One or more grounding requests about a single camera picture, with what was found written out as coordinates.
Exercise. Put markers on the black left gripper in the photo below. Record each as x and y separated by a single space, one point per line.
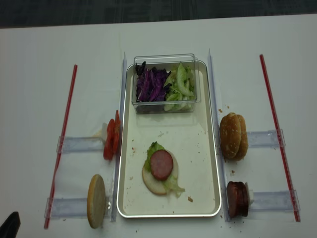
10 227

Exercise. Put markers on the shredded purple cabbage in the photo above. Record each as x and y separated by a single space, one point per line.
152 85

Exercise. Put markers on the clear tomato pusher track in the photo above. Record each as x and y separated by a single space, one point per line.
67 144

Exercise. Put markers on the front tomato slice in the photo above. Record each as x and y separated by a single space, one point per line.
108 148

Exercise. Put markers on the tomato slice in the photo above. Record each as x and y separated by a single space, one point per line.
108 148
116 132

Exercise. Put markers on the white tomato pusher block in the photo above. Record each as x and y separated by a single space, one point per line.
102 133

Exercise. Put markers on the back tomato slice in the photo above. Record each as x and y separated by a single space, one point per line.
116 132

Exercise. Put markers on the lettuce leaf on bun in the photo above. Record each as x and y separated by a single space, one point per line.
173 184

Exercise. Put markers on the green lettuce in container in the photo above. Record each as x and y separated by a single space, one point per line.
182 89

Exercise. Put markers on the rear dark meat patty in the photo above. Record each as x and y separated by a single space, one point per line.
244 200

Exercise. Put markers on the clear bun pusher track left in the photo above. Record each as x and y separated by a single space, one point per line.
66 208

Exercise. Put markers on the clear bun pusher track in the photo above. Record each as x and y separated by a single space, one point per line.
66 208
266 139

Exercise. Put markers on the upright bun half left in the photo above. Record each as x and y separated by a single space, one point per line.
96 201

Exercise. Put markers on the left red strip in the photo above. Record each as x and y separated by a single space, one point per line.
58 156

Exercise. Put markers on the red strip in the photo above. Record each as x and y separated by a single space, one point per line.
296 209
58 156

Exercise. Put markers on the round ham slice on bun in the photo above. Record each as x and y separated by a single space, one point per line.
161 163

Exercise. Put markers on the cream metal tray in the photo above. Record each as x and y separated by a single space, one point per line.
189 137

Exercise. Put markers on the clear plastic salad container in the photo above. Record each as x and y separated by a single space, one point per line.
167 62

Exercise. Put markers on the front sesame bun top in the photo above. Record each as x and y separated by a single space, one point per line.
230 135

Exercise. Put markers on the white patty pusher block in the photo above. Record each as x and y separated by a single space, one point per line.
250 194

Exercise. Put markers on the clear patty pusher track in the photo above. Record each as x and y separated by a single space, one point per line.
277 201

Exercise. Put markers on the clear bun pusher track right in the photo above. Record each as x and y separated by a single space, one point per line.
266 139

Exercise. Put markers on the right red strip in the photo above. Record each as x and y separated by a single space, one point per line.
296 209

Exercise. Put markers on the right long clear rail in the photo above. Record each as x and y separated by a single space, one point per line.
220 160

